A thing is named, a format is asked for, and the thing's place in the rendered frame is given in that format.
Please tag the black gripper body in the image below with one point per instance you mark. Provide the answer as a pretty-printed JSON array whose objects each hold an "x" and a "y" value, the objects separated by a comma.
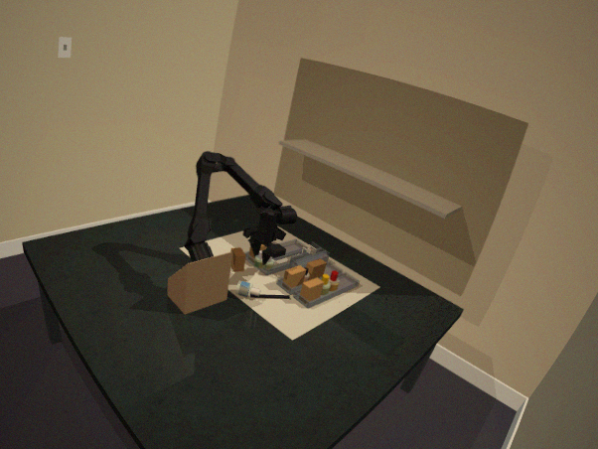
[{"x": 265, "y": 236}]

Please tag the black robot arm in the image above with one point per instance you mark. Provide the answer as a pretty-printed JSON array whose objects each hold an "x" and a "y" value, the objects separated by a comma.
[{"x": 262, "y": 197}]

